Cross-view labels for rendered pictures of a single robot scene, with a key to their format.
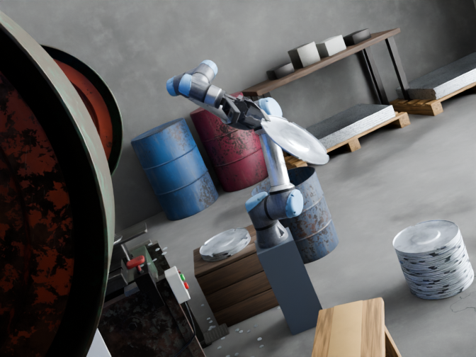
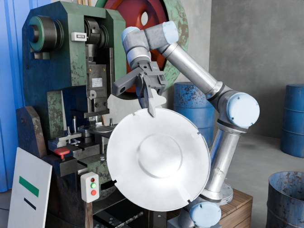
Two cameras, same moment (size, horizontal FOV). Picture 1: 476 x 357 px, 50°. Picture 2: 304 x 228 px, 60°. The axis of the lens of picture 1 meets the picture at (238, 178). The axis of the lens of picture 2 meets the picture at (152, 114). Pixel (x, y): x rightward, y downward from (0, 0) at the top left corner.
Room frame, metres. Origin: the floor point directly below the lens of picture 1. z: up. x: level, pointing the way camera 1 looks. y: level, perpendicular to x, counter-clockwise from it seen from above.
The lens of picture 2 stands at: (1.39, -0.77, 1.19)
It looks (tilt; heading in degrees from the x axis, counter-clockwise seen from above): 11 degrees down; 51
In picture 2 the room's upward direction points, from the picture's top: straight up
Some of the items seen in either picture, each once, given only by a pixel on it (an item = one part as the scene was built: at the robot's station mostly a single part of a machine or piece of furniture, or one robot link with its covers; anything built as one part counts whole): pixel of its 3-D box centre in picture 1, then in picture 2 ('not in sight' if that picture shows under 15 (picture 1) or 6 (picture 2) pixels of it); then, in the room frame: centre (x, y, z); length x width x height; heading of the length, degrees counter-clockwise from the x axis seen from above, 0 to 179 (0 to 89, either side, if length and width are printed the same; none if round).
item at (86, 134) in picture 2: not in sight; (92, 129); (2.13, 0.75, 0.76); 0.15 x 0.09 x 0.05; 8
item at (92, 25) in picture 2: not in sight; (87, 47); (2.13, 0.75, 1.27); 0.21 x 0.12 x 0.34; 98
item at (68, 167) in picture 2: (150, 290); (66, 175); (1.85, 0.48, 0.62); 0.10 x 0.06 x 0.20; 8
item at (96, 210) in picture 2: not in sight; (93, 193); (2.12, 0.76, 0.31); 0.43 x 0.42 x 0.01; 8
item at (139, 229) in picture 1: (125, 250); (108, 141); (2.15, 0.58, 0.72); 0.25 x 0.14 x 0.14; 98
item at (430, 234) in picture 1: (425, 236); not in sight; (2.09, -0.67, 0.24); 0.29 x 0.29 x 0.01
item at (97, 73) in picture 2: not in sight; (93, 86); (2.13, 0.71, 1.04); 0.17 x 0.15 x 0.30; 98
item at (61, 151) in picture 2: (139, 268); (62, 156); (1.83, 0.48, 0.72); 0.07 x 0.06 x 0.08; 98
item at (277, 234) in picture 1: (269, 231); (194, 213); (2.24, -0.04, 0.50); 0.15 x 0.15 x 0.10
